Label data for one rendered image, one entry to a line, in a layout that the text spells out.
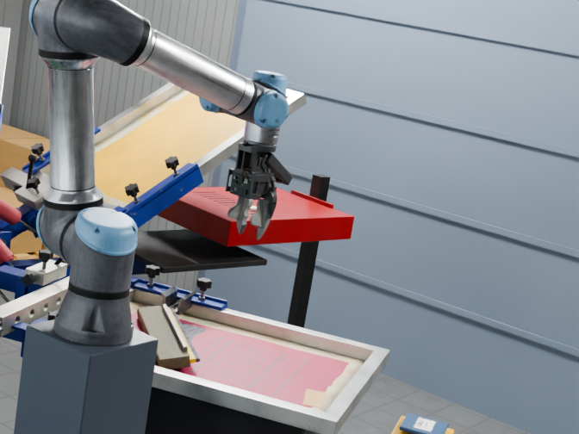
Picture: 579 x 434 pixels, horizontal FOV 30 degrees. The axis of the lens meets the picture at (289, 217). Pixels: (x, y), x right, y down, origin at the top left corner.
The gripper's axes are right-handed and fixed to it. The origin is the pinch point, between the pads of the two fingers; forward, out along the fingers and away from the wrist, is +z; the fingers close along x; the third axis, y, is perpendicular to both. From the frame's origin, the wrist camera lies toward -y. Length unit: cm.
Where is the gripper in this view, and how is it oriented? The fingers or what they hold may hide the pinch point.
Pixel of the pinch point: (252, 231)
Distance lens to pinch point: 240.4
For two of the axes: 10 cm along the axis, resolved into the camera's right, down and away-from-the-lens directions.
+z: -1.6, 9.6, 2.1
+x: 7.9, 2.5, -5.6
